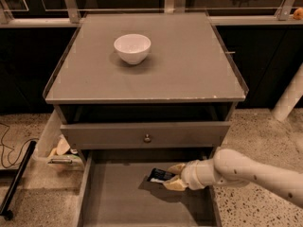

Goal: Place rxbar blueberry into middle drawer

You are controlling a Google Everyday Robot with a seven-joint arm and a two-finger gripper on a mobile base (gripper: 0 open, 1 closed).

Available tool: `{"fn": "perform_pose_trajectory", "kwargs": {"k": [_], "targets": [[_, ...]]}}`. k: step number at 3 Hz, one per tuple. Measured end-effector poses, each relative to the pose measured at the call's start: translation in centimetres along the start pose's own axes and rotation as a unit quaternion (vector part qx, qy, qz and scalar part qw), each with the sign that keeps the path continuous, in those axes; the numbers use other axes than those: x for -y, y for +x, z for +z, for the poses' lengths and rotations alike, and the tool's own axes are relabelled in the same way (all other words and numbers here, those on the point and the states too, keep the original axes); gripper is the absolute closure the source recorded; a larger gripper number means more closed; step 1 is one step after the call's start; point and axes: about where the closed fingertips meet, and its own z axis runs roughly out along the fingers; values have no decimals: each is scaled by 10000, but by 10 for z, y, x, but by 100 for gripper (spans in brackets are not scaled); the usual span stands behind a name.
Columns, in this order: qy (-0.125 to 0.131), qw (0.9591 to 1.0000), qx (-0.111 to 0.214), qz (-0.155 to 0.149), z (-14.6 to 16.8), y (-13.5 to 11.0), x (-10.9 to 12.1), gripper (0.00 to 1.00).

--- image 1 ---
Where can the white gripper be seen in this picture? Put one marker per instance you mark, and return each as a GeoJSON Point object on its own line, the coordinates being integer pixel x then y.
{"type": "Point", "coordinates": [189, 174]}

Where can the blue rxbar blueberry packet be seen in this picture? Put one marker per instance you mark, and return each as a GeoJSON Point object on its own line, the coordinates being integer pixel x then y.
{"type": "Point", "coordinates": [159, 176]}

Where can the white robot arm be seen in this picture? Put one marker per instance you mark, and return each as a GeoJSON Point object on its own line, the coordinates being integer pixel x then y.
{"type": "Point", "coordinates": [231, 168]}

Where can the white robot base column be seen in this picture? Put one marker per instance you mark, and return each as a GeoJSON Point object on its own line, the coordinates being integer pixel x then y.
{"type": "Point", "coordinates": [290, 97]}

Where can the grey top drawer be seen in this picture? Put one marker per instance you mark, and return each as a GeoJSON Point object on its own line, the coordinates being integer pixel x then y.
{"type": "Point", "coordinates": [131, 135]}

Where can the brass drawer knob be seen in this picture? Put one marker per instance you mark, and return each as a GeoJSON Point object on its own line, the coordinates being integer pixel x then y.
{"type": "Point", "coordinates": [147, 138]}

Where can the grey open middle drawer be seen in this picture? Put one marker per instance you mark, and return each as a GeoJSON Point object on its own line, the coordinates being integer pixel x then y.
{"type": "Point", "coordinates": [115, 191]}

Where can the grey drawer cabinet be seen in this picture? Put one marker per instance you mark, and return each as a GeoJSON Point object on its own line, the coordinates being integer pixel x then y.
{"type": "Point", "coordinates": [186, 77]}

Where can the clear plastic bin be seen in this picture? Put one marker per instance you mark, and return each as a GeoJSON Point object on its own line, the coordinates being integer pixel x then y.
{"type": "Point", "coordinates": [53, 150]}

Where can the white ceramic bowl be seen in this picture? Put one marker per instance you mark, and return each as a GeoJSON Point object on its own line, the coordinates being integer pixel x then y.
{"type": "Point", "coordinates": [133, 48]}

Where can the black metal stand leg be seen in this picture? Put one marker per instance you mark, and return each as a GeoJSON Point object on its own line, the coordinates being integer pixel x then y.
{"type": "Point", "coordinates": [14, 176]}

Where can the small orange object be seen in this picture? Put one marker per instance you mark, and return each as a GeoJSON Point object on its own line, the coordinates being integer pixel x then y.
{"type": "Point", "coordinates": [298, 14]}

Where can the metal window frame rail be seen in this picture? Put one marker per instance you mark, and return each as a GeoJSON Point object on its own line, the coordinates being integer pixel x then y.
{"type": "Point", "coordinates": [68, 13]}

